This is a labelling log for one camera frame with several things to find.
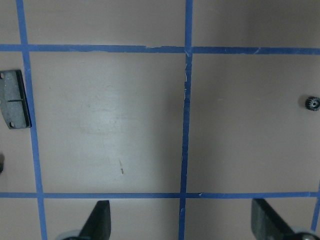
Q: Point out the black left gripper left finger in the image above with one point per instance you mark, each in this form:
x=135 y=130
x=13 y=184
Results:
x=97 y=226

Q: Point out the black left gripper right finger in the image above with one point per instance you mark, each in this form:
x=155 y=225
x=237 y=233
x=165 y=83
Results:
x=267 y=224

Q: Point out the small black bearing gear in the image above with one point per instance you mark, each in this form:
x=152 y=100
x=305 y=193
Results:
x=312 y=103

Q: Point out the olive metal brake shoe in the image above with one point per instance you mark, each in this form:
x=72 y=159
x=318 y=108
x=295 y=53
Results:
x=2 y=161

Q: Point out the dark grey brake pad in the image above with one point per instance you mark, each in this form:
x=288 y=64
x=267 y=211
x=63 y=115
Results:
x=13 y=100

